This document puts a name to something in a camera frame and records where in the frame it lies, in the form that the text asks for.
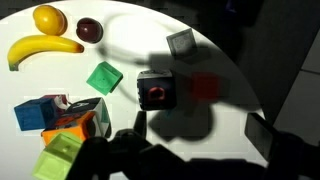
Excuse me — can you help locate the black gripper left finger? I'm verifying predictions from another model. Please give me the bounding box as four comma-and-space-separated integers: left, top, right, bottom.
134, 110, 148, 138

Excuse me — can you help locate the yellow lemon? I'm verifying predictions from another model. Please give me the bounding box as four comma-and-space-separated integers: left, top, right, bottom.
32, 4, 68, 37

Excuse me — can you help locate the grey cube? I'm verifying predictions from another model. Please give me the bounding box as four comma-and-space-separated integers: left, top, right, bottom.
165, 27, 198, 60

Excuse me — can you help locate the light green stack block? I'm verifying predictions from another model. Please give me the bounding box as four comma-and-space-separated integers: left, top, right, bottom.
32, 131, 84, 180

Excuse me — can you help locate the yellow banana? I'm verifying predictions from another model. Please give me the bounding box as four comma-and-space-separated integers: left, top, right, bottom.
7, 34, 85, 72

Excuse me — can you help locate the blue cube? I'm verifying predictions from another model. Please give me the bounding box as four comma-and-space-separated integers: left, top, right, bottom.
13, 97, 59, 132

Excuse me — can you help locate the orange red cube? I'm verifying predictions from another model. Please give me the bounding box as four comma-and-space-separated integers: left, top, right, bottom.
190, 73, 223, 101

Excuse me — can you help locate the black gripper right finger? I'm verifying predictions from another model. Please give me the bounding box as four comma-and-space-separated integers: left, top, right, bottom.
244, 112, 278, 158

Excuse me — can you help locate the black white teal stack block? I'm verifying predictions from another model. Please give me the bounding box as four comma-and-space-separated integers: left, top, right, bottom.
61, 97, 113, 138

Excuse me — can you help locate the green cube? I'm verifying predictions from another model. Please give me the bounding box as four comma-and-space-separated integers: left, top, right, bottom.
86, 61, 124, 97

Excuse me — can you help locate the dark red plum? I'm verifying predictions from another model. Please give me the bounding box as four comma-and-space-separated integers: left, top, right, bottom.
75, 17, 104, 44

